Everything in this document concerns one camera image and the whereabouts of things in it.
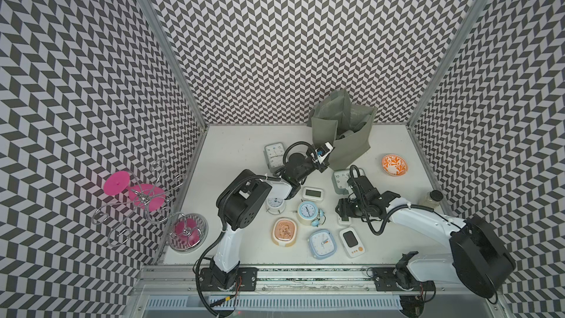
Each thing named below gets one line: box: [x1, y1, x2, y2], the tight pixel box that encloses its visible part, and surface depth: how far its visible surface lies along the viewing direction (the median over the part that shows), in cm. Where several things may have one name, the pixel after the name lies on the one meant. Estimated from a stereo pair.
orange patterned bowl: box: [381, 153, 409, 177], surface depth 101 cm
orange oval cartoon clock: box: [271, 217, 298, 247], surface depth 82 cm
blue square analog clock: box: [308, 228, 337, 260], surface depth 80 cm
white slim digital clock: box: [336, 214, 352, 226], surface depth 85 cm
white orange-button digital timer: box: [339, 226, 366, 259], surface depth 80 cm
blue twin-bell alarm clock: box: [297, 198, 326, 228], surface depth 86 cm
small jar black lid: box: [417, 189, 444, 210], surface depth 84 cm
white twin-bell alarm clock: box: [265, 197, 287, 215], surface depth 88 cm
